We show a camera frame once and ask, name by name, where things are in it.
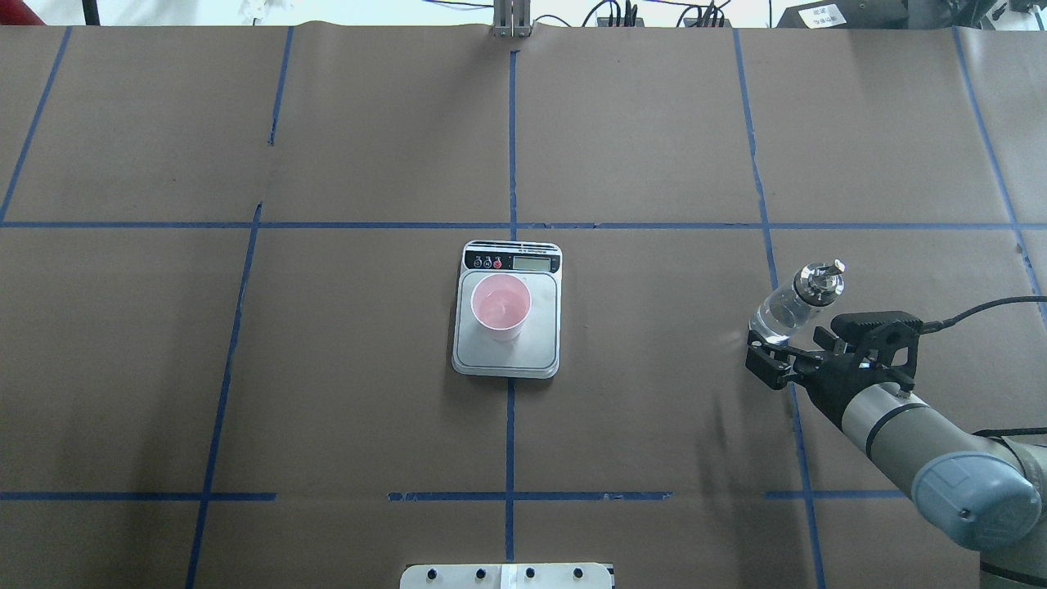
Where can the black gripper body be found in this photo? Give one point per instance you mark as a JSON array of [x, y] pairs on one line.
[[832, 386]]

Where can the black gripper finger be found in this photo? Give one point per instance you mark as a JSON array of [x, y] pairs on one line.
[[772, 364], [829, 341]]

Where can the clear glass sauce bottle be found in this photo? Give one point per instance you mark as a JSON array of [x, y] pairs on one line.
[[791, 307]]

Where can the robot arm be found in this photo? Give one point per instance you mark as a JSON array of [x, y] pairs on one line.
[[985, 491]]

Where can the white digital kitchen scale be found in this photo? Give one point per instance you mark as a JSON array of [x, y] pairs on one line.
[[535, 353]]

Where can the brown paper table cover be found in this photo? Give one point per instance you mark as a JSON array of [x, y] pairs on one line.
[[305, 307]]

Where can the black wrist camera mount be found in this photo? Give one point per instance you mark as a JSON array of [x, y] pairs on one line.
[[880, 348]]

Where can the white pedestal base plate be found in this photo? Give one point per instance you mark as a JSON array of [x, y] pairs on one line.
[[510, 575]]

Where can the aluminium frame post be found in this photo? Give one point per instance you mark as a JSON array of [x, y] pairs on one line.
[[512, 18]]

